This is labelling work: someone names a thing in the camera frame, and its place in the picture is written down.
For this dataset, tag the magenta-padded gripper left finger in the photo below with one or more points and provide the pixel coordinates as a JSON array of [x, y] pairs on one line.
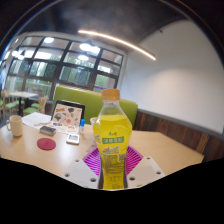
[[80, 173]]

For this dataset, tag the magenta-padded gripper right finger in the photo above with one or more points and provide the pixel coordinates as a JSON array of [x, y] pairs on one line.
[[146, 171]]

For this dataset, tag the yellow drink bottle orange cap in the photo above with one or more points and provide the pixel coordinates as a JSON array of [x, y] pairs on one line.
[[112, 140]]

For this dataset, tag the small white square device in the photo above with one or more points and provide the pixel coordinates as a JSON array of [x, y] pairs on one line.
[[73, 138]]

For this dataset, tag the flat round red coaster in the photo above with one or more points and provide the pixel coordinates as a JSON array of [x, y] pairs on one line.
[[46, 144]]

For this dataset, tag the small bottle with blue cap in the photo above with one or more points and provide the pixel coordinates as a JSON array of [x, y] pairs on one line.
[[82, 126]]

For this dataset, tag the small dark grey box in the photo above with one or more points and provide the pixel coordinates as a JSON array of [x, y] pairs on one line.
[[48, 130]]

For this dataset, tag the white paper sheets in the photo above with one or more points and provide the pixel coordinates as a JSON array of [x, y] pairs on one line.
[[35, 119]]

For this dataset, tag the green upholstered bench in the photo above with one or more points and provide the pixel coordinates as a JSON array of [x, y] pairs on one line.
[[90, 100]]

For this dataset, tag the cream ceramic mug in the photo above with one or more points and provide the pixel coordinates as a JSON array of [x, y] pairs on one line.
[[15, 125]]

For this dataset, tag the green-seated wooden chairs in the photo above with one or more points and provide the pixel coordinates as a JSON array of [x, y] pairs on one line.
[[20, 105]]

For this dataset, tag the light wooden background table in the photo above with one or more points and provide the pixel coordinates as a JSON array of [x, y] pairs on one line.
[[22, 96]]

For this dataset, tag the long linear ceiling lamp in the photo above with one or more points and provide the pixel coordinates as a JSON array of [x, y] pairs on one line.
[[116, 42]]

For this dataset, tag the black-framed window wall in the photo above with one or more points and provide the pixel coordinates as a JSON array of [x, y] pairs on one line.
[[66, 65]]

